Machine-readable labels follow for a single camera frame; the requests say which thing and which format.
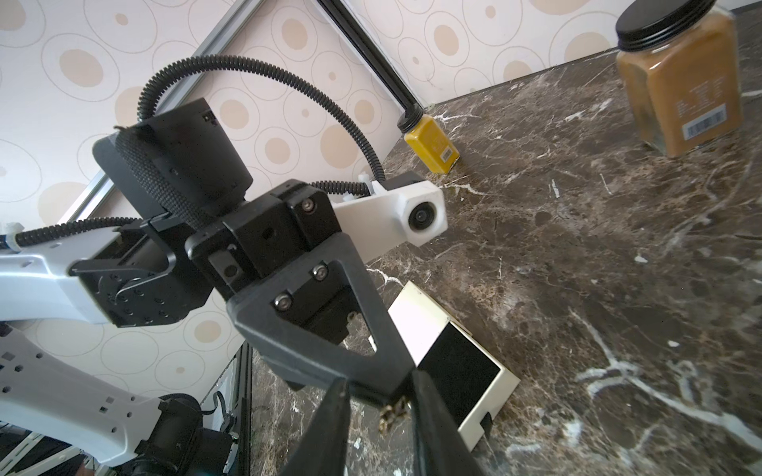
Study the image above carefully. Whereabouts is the cream drawer jewelry box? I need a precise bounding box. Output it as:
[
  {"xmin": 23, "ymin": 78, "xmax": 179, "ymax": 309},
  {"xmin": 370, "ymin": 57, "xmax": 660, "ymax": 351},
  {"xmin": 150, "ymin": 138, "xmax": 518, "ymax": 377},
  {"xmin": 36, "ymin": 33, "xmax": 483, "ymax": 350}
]
[{"xmin": 389, "ymin": 282, "xmax": 520, "ymax": 450}]

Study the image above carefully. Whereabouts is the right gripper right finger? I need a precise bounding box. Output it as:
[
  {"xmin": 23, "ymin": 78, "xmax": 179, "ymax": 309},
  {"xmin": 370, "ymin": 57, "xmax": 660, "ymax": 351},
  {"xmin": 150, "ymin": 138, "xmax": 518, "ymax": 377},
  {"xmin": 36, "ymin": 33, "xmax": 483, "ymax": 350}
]
[{"xmin": 412, "ymin": 370, "xmax": 483, "ymax": 476}]

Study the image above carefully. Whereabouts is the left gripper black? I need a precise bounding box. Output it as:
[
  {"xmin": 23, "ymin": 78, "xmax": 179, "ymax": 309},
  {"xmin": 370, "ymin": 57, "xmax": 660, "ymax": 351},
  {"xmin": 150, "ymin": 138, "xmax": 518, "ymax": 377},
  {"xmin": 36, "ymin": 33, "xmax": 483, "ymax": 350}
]
[{"xmin": 69, "ymin": 99, "xmax": 415, "ymax": 405}]

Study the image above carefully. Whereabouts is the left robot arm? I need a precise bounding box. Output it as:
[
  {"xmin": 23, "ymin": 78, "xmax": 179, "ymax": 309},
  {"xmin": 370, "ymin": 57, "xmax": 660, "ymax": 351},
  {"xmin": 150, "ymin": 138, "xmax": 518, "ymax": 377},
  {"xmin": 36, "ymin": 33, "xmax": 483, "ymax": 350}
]
[{"xmin": 1, "ymin": 55, "xmax": 448, "ymax": 475}]

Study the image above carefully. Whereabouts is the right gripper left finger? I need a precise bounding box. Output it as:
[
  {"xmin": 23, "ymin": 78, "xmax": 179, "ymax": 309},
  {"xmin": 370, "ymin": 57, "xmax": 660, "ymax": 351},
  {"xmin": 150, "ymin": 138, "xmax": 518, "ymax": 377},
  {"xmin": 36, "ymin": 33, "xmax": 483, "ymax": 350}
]
[{"xmin": 280, "ymin": 379, "xmax": 351, "ymax": 476}]

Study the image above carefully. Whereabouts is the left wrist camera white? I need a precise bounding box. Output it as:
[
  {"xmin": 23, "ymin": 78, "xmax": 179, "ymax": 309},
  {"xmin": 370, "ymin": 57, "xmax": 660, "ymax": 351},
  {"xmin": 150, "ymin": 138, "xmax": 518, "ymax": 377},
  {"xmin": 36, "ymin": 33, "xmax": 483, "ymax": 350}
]
[{"xmin": 333, "ymin": 172, "xmax": 448, "ymax": 263}]

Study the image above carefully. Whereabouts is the small gold earring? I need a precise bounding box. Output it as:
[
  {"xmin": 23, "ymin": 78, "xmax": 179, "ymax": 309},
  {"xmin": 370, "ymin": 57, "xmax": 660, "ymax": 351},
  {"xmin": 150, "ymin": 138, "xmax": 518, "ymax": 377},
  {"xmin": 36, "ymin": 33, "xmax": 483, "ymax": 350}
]
[{"xmin": 378, "ymin": 396, "xmax": 411, "ymax": 434}]

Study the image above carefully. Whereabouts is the brown spice jar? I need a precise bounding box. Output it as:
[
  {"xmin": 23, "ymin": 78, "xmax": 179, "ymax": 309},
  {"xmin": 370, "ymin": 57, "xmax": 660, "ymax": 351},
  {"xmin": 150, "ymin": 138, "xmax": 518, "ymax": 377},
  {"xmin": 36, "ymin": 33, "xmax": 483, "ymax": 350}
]
[{"xmin": 615, "ymin": 0, "xmax": 743, "ymax": 158}]

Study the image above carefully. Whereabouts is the yellow spice jar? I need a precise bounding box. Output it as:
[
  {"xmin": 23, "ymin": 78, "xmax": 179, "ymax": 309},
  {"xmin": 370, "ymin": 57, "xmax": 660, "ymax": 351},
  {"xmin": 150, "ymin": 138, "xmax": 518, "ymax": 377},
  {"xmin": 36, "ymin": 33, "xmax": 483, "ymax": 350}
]
[{"xmin": 398, "ymin": 104, "xmax": 460, "ymax": 175}]

